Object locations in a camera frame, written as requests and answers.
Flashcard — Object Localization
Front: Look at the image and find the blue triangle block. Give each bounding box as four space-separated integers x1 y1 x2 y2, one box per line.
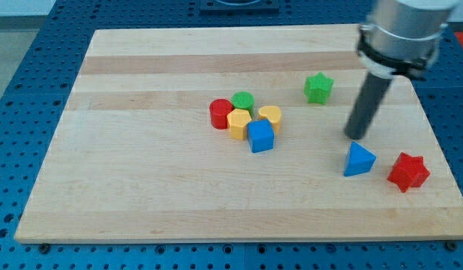
343 142 377 177

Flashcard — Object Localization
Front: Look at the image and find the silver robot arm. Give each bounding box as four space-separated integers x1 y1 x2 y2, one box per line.
356 0 459 80

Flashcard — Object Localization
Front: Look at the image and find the green star block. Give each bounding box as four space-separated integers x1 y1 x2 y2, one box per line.
303 73 334 105

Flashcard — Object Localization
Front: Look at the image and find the red star block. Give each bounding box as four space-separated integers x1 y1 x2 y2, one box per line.
387 152 431 193

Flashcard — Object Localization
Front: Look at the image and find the yellow hexagon block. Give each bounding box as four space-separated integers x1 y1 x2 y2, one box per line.
227 109 251 140

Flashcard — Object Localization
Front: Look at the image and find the wooden board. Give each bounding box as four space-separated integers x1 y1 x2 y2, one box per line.
14 24 463 244

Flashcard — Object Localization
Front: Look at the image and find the blue cube block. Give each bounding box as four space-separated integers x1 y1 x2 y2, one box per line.
248 119 275 153

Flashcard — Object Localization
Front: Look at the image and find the red cylinder block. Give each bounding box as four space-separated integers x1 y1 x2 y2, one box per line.
209 99 233 129

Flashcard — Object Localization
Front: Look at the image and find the green cylinder block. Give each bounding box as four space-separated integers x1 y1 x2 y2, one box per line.
231 91 254 116

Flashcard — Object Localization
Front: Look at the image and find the yellow heart block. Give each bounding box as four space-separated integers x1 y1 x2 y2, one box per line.
258 106 282 135

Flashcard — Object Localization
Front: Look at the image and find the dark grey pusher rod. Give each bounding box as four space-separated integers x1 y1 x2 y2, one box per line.
344 72 392 140

